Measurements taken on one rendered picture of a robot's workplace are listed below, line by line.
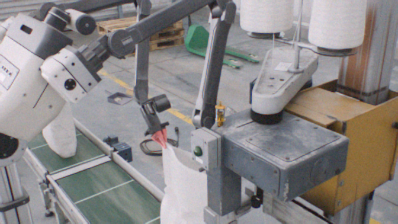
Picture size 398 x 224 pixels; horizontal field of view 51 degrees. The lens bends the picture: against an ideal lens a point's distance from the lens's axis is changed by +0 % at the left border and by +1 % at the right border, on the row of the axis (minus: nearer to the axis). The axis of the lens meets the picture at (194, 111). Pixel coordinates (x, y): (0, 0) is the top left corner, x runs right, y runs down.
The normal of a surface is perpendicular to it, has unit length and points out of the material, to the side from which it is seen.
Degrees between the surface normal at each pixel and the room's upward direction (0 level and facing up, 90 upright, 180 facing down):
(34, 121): 115
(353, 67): 90
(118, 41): 75
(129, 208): 0
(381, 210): 0
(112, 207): 0
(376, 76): 90
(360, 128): 90
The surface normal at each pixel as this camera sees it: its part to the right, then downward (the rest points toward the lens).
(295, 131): -0.03, -0.91
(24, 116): 0.22, 0.74
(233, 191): 0.59, 0.31
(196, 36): 0.57, 0.07
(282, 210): -0.80, 0.26
